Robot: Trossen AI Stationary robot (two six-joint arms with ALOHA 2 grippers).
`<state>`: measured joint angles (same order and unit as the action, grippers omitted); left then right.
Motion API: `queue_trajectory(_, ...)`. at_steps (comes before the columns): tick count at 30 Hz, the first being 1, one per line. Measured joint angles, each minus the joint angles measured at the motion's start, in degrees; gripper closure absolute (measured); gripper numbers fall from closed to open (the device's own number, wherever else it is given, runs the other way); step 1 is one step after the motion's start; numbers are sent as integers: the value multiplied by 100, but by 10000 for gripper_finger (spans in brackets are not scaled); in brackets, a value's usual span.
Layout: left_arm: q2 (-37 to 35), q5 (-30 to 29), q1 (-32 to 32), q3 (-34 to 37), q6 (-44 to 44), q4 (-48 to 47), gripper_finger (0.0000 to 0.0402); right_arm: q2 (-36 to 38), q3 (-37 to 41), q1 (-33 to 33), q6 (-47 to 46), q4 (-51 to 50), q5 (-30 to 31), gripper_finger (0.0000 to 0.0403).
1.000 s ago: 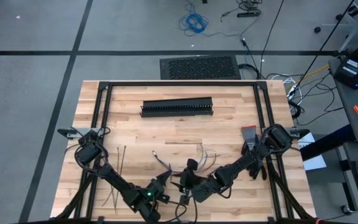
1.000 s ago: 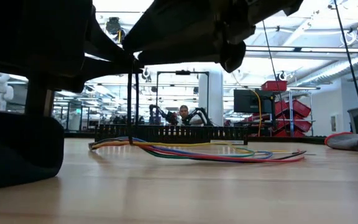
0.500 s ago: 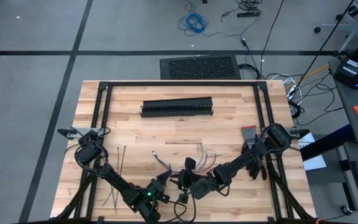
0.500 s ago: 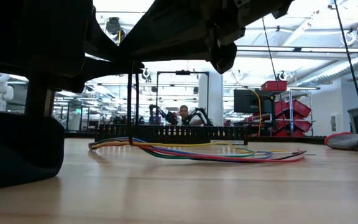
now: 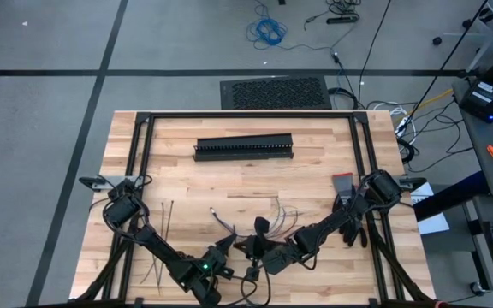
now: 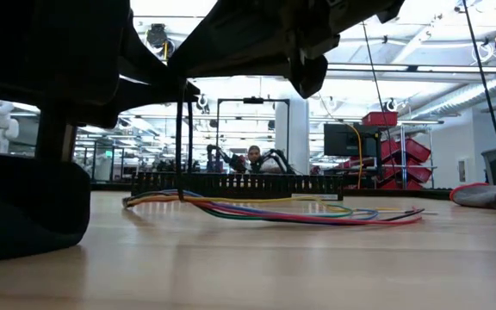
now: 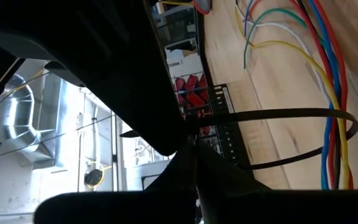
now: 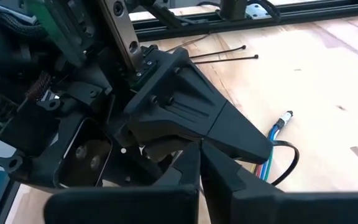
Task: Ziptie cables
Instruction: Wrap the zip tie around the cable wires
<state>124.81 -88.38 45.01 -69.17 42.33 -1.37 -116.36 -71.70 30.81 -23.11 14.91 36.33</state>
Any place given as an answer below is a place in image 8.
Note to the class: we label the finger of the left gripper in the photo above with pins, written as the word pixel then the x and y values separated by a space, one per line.
pixel 191 105
pixel 166 151

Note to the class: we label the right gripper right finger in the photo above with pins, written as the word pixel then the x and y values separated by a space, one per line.
pixel 275 208

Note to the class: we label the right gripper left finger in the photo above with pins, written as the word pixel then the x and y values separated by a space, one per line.
pixel 120 207

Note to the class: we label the black zip tie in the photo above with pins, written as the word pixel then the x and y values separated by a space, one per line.
pixel 228 59
pixel 296 155
pixel 222 51
pixel 191 42

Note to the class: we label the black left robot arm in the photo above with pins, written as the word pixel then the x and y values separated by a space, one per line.
pixel 233 7

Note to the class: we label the black aluminium table frame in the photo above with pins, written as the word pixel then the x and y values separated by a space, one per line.
pixel 291 14

